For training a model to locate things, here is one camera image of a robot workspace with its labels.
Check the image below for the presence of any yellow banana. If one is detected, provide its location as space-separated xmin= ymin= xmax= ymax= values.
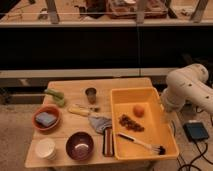
xmin=68 ymin=105 xmax=98 ymax=117

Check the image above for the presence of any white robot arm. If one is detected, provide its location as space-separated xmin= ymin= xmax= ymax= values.
xmin=161 ymin=64 xmax=213 ymax=116

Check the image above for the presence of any orange bowl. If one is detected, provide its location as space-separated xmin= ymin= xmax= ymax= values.
xmin=32 ymin=105 xmax=61 ymax=131

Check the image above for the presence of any purple bowl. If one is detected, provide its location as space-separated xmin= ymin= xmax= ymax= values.
xmin=66 ymin=132 xmax=94 ymax=161

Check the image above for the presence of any metal cup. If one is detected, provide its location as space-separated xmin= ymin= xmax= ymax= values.
xmin=85 ymin=87 xmax=97 ymax=104

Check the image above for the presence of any grey cloth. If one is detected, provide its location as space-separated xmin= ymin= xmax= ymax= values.
xmin=88 ymin=116 xmax=112 ymax=134

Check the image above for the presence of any orange fruit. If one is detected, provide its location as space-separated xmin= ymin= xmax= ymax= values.
xmin=133 ymin=105 xmax=145 ymax=118

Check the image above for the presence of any yellow plastic bin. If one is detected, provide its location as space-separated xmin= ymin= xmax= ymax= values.
xmin=110 ymin=87 xmax=179 ymax=161

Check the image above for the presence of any bunch of dark grapes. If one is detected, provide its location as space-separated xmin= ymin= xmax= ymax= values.
xmin=119 ymin=114 xmax=144 ymax=132

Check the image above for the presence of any green plastic vegetable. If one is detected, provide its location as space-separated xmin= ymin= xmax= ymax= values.
xmin=44 ymin=89 xmax=65 ymax=107

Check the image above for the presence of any dark red rectangular block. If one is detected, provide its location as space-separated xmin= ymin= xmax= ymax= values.
xmin=102 ymin=127 xmax=114 ymax=157

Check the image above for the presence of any wooden table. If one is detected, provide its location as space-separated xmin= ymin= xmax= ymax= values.
xmin=24 ymin=77 xmax=181 ymax=169

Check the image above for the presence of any blue sponge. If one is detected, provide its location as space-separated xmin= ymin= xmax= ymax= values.
xmin=36 ymin=112 xmax=57 ymax=127

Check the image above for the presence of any brush with black bristles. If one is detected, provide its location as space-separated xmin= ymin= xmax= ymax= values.
xmin=118 ymin=133 xmax=166 ymax=155

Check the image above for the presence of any white cup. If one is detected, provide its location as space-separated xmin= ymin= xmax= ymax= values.
xmin=35 ymin=138 xmax=56 ymax=160

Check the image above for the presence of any black device with cable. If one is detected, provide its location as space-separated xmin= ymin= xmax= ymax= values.
xmin=183 ymin=122 xmax=209 ymax=142

